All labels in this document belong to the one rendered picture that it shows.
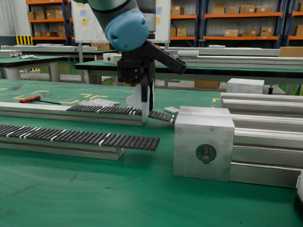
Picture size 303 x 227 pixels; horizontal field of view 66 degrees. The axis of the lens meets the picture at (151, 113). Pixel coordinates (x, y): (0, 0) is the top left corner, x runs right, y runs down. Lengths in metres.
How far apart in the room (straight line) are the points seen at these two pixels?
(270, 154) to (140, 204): 0.20
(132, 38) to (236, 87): 0.42
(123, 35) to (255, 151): 0.28
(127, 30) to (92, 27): 3.38
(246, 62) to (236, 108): 1.48
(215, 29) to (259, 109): 10.40
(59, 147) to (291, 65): 1.85
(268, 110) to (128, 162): 0.33
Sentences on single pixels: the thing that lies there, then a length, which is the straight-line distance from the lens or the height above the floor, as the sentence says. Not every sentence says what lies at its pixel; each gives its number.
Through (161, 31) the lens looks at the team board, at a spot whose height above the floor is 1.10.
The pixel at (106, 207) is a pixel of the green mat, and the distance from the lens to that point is 0.35.
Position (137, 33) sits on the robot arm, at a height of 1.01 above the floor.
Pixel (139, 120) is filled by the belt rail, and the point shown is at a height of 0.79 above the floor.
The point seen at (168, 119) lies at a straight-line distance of 0.60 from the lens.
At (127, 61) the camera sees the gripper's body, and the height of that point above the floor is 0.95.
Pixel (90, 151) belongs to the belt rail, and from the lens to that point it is 0.48.
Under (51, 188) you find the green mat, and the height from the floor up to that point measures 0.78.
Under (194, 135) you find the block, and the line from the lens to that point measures 0.37.
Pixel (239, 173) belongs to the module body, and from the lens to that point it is 0.40.
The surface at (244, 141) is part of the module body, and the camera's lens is 0.38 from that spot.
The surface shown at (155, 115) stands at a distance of 0.62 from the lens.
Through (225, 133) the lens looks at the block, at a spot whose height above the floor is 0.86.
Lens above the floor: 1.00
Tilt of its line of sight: 18 degrees down
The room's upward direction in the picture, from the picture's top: straight up
